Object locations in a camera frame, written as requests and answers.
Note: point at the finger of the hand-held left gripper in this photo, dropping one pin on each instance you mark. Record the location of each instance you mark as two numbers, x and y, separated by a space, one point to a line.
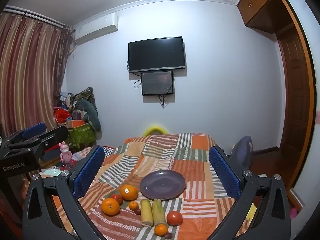
33 130
53 136

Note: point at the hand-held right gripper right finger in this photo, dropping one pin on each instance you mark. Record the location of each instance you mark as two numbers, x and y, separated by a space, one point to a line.
225 173

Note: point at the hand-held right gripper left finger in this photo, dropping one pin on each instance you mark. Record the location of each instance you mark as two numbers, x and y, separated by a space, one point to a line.
88 170

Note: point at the red tomato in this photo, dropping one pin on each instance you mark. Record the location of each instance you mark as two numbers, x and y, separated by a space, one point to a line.
117 198
174 218

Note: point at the orange with sticker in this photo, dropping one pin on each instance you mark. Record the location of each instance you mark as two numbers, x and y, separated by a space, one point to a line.
128 192
110 206

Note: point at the purple plate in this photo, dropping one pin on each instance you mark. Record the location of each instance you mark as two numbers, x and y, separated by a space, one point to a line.
162 185

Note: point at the yellow banana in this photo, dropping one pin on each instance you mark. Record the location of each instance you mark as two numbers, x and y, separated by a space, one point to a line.
146 213

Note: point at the yellow-green sugarcane piece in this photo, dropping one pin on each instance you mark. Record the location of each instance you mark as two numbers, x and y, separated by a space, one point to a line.
159 212

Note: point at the pink toy rabbit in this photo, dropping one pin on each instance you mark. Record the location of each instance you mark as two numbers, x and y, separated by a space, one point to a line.
65 153

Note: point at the red plastic bag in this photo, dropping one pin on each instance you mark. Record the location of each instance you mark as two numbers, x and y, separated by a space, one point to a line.
62 116

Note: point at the orange box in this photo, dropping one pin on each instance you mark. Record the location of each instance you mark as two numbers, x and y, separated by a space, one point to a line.
75 123

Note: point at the green cardboard box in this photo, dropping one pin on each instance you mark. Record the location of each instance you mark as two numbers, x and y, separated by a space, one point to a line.
81 136

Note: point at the black white checkered cloth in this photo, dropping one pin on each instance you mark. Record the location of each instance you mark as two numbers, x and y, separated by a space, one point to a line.
109 151

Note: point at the striped patchwork blanket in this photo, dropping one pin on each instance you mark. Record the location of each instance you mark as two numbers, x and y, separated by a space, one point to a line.
195 165

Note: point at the grey plush pillow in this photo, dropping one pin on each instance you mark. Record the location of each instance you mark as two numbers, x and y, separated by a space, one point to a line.
92 115

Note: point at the yellow paper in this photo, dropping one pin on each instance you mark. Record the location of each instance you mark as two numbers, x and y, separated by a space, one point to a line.
251 212

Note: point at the dark patterned cloth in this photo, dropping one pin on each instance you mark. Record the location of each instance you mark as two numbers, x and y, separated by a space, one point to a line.
86 93

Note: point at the striped brown curtain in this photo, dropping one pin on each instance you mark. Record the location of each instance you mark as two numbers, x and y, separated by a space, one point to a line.
30 75

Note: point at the small tangerine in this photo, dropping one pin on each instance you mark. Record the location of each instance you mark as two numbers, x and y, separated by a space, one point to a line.
160 230
133 205

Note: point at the small dark red fruit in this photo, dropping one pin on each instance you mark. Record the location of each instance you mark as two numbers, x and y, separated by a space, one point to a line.
137 211
169 235

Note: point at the yellow round plastic object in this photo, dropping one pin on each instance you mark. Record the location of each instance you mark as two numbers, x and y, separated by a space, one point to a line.
155 129

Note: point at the brown wooden door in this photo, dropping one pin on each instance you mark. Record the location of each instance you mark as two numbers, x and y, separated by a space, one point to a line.
295 105

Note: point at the small black monitor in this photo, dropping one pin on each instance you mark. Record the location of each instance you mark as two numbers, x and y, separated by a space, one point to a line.
157 83

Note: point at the white air conditioner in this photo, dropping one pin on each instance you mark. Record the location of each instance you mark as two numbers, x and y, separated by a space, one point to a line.
96 28

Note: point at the wooden overhead cabinet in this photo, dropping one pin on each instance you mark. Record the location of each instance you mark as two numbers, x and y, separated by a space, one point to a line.
262 5

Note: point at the black wall television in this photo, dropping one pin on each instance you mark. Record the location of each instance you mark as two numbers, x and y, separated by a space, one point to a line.
157 54

